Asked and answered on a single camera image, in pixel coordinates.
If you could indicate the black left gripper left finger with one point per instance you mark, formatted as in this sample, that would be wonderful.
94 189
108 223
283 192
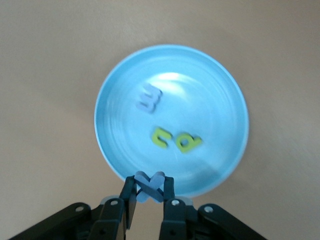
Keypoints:
107 220

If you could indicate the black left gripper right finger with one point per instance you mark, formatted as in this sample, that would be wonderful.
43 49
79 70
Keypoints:
175 220

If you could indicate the blue foam letter x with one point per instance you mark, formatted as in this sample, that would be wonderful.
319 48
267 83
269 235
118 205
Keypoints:
150 187

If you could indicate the green foam letter p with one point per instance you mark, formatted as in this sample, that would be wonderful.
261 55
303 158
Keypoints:
182 148

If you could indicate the green foam letter r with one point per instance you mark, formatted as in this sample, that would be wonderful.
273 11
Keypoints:
156 138

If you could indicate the blue three-pronged foam letter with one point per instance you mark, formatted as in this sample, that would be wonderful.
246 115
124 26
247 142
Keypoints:
148 102

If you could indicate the blue round plate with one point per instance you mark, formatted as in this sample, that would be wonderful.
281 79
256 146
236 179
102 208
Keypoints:
212 100

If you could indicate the brown table cover mat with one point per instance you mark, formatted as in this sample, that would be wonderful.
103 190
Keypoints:
37 75

